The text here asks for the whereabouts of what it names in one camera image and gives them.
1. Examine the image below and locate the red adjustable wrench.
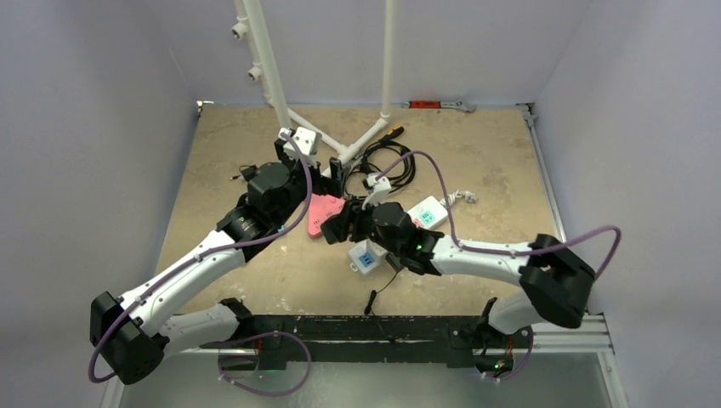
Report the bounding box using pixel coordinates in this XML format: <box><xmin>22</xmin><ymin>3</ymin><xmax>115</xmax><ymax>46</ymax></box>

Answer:
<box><xmin>400</xmin><ymin>99</ymin><xmax>476</xmax><ymax>113</ymax></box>

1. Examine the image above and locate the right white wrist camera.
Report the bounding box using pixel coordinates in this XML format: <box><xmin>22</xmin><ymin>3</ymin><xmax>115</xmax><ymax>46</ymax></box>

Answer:
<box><xmin>361</xmin><ymin>173</ymin><xmax>392</xmax><ymax>210</ymax></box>

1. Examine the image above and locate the pink power socket block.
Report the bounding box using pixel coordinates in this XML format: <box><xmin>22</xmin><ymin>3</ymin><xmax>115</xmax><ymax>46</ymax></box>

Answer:
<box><xmin>307</xmin><ymin>195</ymin><xmax>345</xmax><ymax>239</ymax></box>

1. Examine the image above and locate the black plug adapter with cable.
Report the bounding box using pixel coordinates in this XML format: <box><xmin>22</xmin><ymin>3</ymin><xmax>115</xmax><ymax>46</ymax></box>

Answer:
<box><xmin>229</xmin><ymin>165</ymin><xmax>258</xmax><ymax>182</ymax></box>

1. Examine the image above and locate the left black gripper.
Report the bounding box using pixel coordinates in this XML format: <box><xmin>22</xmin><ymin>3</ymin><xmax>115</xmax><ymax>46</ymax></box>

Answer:
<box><xmin>273</xmin><ymin>140</ymin><xmax>349</xmax><ymax>226</ymax></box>

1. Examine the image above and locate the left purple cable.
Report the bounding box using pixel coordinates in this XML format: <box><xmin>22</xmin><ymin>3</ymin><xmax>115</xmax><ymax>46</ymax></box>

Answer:
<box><xmin>88</xmin><ymin>133</ymin><xmax>315</xmax><ymax>396</ymax></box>

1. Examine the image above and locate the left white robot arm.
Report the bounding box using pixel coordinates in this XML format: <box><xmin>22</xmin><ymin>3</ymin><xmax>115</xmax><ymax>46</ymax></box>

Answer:
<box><xmin>87</xmin><ymin>127</ymin><xmax>342</xmax><ymax>385</ymax></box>

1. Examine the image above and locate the white PVC pipe frame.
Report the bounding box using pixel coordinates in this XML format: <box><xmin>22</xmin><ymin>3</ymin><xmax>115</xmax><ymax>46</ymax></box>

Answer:
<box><xmin>230</xmin><ymin>1</ymin><xmax>398</xmax><ymax>162</ymax></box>

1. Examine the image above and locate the black plug with cable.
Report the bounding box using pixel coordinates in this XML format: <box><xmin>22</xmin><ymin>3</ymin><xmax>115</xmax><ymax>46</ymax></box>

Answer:
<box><xmin>363</xmin><ymin>253</ymin><xmax>410</xmax><ymax>316</ymax></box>

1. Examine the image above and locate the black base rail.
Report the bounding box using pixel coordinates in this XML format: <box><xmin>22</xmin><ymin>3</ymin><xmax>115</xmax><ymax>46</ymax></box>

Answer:
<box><xmin>204</xmin><ymin>314</ymin><xmax>531</xmax><ymax>370</ymax></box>

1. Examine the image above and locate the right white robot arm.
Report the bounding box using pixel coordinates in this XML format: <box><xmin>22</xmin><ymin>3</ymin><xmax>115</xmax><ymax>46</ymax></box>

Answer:
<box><xmin>321</xmin><ymin>200</ymin><xmax>596</xmax><ymax>346</ymax></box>

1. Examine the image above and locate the white power strip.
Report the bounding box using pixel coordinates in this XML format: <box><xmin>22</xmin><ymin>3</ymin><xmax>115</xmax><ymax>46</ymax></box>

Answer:
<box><xmin>348</xmin><ymin>190</ymin><xmax>478</xmax><ymax>275</ymax></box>

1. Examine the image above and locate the white blue USB charger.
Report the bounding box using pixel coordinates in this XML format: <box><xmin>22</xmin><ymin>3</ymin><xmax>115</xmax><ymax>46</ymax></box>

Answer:
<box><xmin>357</xmin><ymin>252</ymin><xmax>378</xmax><ymax>274</ymax></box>

